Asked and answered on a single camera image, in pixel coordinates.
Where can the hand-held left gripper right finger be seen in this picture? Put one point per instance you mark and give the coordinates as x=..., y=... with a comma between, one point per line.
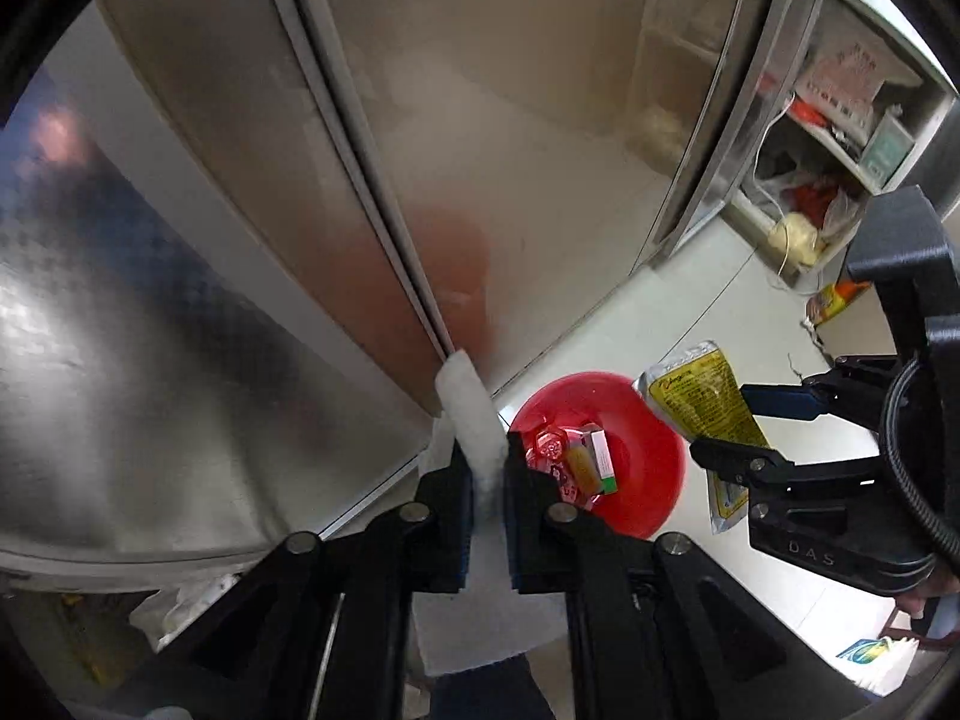
x=529, y=532

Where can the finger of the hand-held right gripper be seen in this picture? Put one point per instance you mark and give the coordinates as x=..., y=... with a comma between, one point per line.
x=750, y=461
x=780, y=401

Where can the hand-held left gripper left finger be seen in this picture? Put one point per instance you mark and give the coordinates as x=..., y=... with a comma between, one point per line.
x=442, y=517

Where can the pink plastic wrapper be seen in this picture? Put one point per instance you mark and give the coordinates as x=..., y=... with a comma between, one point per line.
x=551, y=454

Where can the yellow foil packet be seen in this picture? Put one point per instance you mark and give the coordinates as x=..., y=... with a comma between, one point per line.
x=697, y=397

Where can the red plastic basin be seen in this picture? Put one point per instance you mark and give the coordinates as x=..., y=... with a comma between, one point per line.
x=645, y=457

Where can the white cloth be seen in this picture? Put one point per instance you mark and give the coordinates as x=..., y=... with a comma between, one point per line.
x=469, y=405

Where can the person's right hand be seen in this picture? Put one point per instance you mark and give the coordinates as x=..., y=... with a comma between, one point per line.
x=921, y=601

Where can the small amber item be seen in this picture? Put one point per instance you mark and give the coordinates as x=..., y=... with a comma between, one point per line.
x=583, y=469

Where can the small white box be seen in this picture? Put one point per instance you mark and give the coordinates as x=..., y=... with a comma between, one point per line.
x=604, y=461

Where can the orange snack packet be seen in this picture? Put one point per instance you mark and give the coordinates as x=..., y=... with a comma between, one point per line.
x=836, y=304

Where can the white and blue paper bag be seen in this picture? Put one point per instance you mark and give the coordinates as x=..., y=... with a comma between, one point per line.
x=881, y=664

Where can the pale yellow bag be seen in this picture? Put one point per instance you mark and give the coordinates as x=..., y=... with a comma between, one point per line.
x=795, y=240

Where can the clear bag with red contents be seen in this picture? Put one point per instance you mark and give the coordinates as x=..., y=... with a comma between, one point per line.
x=814, y=199

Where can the green and white box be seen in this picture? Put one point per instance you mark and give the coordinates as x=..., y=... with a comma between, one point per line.
x=889, y=150

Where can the white crumpled plastic bag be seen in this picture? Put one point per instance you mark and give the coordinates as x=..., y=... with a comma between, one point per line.
x=184, y=607

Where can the stainless cabinet door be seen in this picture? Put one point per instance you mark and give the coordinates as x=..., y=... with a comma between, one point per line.
x=187, y=390
x=525, y=127
x=705, y=52

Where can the pink printed paper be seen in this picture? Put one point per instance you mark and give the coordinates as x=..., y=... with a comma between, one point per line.
x=844, y=82

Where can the white storage shelf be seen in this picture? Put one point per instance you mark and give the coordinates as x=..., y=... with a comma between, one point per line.
x=840, y=15

